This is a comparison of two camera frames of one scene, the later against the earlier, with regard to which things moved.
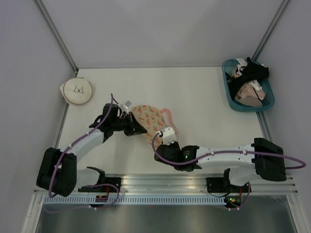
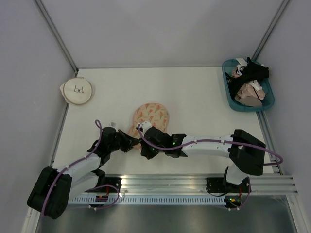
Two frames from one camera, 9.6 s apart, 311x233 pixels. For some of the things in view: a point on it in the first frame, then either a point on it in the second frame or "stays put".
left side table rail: x=62 y=125 stays put
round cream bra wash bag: x=77 y=90 stays put
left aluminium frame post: x=57 y=35 stays put
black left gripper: x=134 y=127 → x=129 y=141
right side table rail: x=264 y=125 stays put
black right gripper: x=175 y=143 → x=145 y=152
